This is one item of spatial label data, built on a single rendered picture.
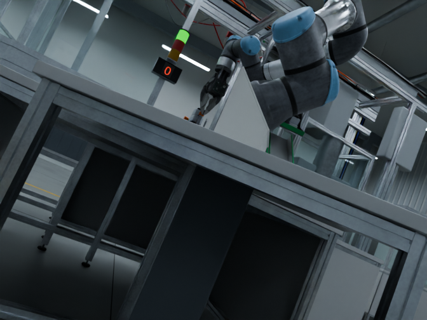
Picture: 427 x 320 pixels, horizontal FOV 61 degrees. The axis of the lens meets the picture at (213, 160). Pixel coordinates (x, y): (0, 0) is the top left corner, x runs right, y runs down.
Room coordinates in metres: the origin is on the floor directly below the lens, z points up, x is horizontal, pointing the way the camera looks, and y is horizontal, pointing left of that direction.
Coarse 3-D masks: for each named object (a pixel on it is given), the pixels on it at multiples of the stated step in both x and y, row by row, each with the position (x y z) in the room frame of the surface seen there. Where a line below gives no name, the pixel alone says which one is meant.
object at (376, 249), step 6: (348, 234) 6.94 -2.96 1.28; (354, 234) 6.79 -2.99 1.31; (348, 240) 6.88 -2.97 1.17; (354, 240) 6.73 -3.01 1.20; (372, 240) 6.28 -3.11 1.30; (354, 246) 6.67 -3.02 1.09; (372, 246) 6.23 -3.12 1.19; (378, 246) 6.11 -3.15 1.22; (384, 246) 5.97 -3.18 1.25; (372, 252) 6.19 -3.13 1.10; (378, 252) 6.06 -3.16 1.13; (384, 252) 5.93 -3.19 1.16; (396, 252) 5.84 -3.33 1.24; (384, 258) 5.88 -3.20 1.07; (390, 264) 5.84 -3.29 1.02; (426, 282) 6.01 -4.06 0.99
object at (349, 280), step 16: (336, 256) 2.50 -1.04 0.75; (352, 256) 2.55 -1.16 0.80; (368, 256) 2.59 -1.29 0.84; (336, 272) 2.52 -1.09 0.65; (352, 272) 2.56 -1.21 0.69; (368, 272) 2.61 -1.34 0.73; (320, 288) 2.49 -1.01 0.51; (336, 288) 2.54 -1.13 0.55; (352, 288) 2.58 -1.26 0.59; (368, 288) 2.63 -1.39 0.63; (320, 304) 2.51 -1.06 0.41; (336, 304) 2.55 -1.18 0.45; (352, 304) 2.60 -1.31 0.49
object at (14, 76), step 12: (0, 72) 1.09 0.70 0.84; (12, 72) 1.10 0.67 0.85; (24, 84) 1.12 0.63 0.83; (36, 84) 1.13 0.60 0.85; (60, 120) 2.12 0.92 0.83; (84, 132) 2.33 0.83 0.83; (108, 144) 2.54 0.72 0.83; (168, 168) 2.25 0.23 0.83; (276, 204) 1.46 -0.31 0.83; (300, 216) 1.50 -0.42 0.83; (324, 228) 1.58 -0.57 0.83
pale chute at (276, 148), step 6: (270, 132) 1.72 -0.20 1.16; (270, 138) 1.68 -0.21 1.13; (276, 138) 1.79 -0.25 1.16; (282, 138) 1.81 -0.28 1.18; (288, 138) 1.81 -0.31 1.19; (270, 144) 1.65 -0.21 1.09; (276, 144) 1.75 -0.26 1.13; (282, 144) 1.78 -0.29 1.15; (288, 144) 1.78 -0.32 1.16; (270, 150) 1.69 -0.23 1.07; (276, 150) 1.72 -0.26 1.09; (282, 150) 1.74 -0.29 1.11; (288, 150) 1.74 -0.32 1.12; (276, 156) 1.69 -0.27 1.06; (282, 156) 1.71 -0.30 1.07; (288, 156) 1.71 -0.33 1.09
